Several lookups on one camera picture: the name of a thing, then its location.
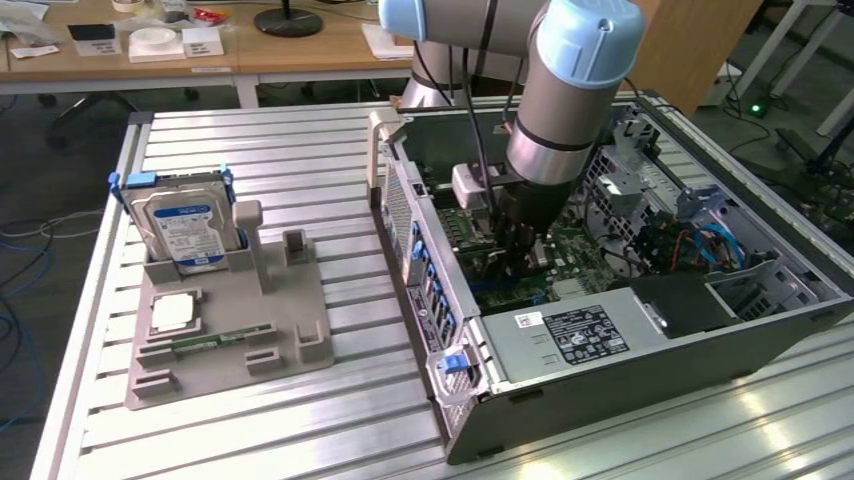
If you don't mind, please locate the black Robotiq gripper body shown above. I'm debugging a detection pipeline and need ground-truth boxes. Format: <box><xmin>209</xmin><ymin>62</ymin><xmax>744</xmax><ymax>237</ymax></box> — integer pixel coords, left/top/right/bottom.
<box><xmin>496</xmin><ymin>180</ymin><xmax>574</xmax><ymax>236</ymax></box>

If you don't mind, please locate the CPU socket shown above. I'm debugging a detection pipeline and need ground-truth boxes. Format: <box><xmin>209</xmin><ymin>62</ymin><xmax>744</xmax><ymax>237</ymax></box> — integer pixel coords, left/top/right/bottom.
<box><xmin>470</xmin><ymin>207</ymin><xmax>500</xmax><ymax>242</ymax></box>

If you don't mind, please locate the green motherboard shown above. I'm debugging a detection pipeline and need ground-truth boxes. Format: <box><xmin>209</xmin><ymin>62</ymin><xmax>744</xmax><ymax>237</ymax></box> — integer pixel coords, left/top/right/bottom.
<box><xmin>426</xmin><ymin>172</ymin><xmax>628</xmax><ymax>314</ymax></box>

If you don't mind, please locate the gray power supply unit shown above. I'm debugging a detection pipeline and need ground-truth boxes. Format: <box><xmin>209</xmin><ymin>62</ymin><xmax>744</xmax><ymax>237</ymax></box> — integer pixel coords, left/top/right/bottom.
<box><xmin>479</xmin><ymin>289</ymin><xmax>668</xmax><ymax>396</ymax></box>

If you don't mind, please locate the dark gray PC case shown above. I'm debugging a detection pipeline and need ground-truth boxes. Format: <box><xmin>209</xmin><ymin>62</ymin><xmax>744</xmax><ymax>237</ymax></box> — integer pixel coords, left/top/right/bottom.
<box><xmin>364</xmin><ymin>89</ymin><xmax>854</xmax><ymax>466</ymax></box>

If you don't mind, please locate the metal disk bay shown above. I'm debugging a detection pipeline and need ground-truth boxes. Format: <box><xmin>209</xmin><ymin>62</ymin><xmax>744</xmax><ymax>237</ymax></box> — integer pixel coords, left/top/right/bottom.
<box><xmin>703</xmin><ymin>252</ymin><xmax>842</xmax><ymax>324</ymax></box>

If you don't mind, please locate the white paper stack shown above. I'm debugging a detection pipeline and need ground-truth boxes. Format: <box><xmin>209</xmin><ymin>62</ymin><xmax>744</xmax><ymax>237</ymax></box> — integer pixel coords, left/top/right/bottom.
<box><xmin>362</xmin><ymin>22</ymin><xmax>416</xmax><ymax>61</ymax></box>

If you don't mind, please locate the wooden cabinet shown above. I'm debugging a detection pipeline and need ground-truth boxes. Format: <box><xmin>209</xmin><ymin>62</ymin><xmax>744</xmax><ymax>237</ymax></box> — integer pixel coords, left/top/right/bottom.
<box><xmin>626</xmin><ymin>0</ymin><xmax>766</xmax><ymax>114</ymax></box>

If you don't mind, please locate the wooden desk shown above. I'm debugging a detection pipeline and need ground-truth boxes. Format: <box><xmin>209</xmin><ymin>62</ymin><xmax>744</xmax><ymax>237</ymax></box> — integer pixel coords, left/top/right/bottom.
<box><xmin>0</xmin><ymin>0</ymin><xmax>602</xmax><ymax>96</ymax></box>

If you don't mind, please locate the green RAM stick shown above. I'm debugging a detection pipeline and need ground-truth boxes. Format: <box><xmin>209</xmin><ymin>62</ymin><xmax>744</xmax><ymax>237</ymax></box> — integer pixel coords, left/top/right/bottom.
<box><xmin>169</xmin><ymin>327</ymin><xmax>275</xmax><ymax>354</ymax></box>

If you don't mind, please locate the hard disk with blue carrier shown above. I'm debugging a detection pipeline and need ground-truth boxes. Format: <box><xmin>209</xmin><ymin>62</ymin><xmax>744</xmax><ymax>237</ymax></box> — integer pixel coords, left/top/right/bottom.
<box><xmin>107</xmin><ymin>163</ymin><xmax>241</xmax><ymax>275</ymax></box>

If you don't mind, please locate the gray plastic parts rack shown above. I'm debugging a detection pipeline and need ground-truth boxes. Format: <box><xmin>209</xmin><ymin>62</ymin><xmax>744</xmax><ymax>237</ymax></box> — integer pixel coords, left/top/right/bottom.
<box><xmin>124</xmin><ymin>199</ymin><xmax>335</xmax><ymax>412</ymax></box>

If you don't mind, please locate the black round lamp base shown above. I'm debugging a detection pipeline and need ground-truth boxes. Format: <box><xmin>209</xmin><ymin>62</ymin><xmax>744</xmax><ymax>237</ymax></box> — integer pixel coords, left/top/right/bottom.
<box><xmin>252</xmin><ymin>0</ymin><xmax>325</xmax><ymax>38</ymax></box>

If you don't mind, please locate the silver CPU chip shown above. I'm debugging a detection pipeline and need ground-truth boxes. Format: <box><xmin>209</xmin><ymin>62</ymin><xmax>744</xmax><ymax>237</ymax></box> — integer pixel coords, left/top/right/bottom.
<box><xmin>151</xmin><ymin>294</ymin><xmax>199</xmax><ymax>331</ymax></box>

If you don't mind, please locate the small white box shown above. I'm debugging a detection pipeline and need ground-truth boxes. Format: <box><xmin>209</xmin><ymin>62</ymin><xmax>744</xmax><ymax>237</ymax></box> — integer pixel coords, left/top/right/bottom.
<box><xmin>180</xmin><ymin>25</ymin><xmax>225</xmax><ymax>59</ymax></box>

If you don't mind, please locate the white box with round roll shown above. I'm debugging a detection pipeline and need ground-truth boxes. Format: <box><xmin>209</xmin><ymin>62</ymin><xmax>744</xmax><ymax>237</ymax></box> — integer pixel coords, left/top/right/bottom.
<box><xmin>127</xmin><ymin>27</ymin><xmax>187</xmax><ymax>64</ymax></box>

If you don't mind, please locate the white box with black top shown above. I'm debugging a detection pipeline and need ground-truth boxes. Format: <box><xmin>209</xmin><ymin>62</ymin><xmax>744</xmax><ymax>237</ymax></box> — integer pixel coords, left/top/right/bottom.
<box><xmin>65</xmin><ymin>23</ymin><xmax>123</xmax><ymax>57</ymax></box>

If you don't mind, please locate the clear plastic bag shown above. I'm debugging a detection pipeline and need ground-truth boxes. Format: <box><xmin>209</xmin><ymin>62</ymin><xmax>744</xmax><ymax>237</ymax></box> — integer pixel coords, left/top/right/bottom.
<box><xmin>0</xmin><ymin>12</ymin><xmax>65</xmax><ymax>45</ymax></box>

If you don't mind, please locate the gray wrist camera housing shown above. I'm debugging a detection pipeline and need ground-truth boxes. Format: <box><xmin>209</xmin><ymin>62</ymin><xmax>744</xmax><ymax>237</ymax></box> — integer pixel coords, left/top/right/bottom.
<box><xmin>451</xmin><ymin>162</ymin><xmax>503</xmax><ymax>211</ymax></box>

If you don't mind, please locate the red wire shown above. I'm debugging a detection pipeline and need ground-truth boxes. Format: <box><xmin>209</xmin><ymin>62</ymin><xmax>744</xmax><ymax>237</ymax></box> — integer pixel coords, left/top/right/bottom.
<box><xmin>668</xmin><ymin>233</ymin><xmax>690</xmax><ymax>272</ymax></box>

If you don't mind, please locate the black cable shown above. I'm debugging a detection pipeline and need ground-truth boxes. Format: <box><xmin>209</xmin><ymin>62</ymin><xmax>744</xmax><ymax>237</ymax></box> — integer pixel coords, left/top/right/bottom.
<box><xmin>616</xmin><ymin>77</ymin><xmax>672</xmax><ymax>110</ymax></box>

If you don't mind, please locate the blue wire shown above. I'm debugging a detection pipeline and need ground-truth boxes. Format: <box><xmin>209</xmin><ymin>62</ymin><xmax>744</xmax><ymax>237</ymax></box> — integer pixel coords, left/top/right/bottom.
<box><xmin>690</xmin><ymin>223</ymin><xmax>747</xmax><ymax>271</ymax></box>

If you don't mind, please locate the white table frame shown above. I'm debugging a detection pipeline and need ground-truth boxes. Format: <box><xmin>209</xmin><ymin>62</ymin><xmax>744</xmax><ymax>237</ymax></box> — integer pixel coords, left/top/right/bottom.
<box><xmin>726</xmin><ymin>0</ymin><xmax>854</xmax><ymax>136</ymax></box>

